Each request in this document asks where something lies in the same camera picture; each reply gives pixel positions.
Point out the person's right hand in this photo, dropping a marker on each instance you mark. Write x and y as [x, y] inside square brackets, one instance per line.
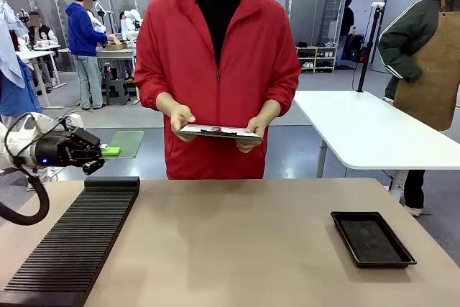
[179, 118]

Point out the cardboard box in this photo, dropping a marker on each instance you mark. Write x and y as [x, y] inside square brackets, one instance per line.
[115, 46]

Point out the black plastic tray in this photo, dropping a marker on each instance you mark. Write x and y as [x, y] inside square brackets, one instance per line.
[372, 240]

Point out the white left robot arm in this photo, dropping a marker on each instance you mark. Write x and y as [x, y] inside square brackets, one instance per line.
[21, 134]

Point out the wooden shoe shelf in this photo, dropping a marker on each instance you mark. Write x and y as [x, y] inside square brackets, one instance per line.
[316, 59]

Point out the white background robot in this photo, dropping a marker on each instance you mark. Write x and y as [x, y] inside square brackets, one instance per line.
[131, 23]

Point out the clipboard with black clip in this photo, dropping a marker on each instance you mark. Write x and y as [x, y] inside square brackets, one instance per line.
[219, 133]

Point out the person's left hand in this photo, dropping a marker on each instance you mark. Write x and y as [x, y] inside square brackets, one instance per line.
[257, 125]

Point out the person's left forearm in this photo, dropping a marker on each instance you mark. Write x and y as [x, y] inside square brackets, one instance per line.
[284, 100]

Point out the person's right forearm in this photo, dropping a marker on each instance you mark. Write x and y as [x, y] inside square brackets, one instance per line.
[154, 96]

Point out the person in light blue shirt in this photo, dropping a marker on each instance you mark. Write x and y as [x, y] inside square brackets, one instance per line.
[14, 80]

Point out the grey step stool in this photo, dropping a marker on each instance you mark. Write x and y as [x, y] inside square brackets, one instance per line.
[116, 91]

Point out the person in brown apron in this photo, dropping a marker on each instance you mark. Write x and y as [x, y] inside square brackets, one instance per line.
[424, 51]

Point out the grey background workbench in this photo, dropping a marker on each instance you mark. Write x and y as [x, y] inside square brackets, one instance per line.
[118, 55]

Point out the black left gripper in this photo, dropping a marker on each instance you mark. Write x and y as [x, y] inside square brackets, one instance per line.
[61, 149]

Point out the person in red jacket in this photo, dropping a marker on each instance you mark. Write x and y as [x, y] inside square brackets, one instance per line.
[215, 80]

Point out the white background desk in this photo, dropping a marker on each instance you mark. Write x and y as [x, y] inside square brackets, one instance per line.
[39, 55]

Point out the seated person in varsity jacket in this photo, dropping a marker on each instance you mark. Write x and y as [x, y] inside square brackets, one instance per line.
[41, 34]

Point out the person in blue hoodie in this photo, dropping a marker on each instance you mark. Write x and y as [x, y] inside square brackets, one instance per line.
[84, 41]

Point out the black tripod pole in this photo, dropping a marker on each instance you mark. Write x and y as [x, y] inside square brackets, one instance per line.
[368, 48]

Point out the black slotted PCB rack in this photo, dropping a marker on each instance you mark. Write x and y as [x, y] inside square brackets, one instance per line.
[72, 242]

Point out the white table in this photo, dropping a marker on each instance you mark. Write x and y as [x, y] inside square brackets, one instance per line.
[370, 131]

